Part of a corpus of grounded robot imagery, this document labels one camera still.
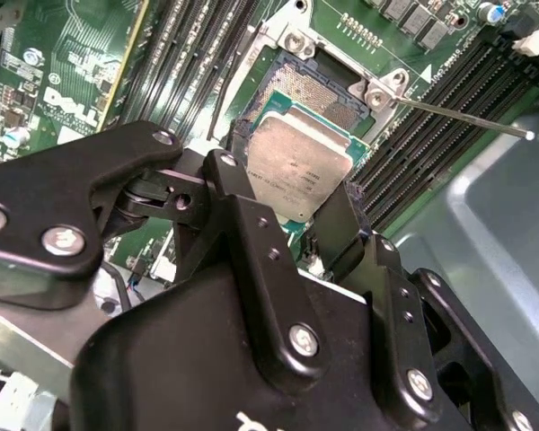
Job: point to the silver-topped CPU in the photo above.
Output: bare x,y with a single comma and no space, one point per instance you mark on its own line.
296,157

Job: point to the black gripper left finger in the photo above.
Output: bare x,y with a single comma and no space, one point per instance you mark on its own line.
49,202

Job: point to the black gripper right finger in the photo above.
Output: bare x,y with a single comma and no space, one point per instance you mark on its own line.
404,336

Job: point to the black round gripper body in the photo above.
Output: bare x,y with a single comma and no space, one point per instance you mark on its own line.
184,359

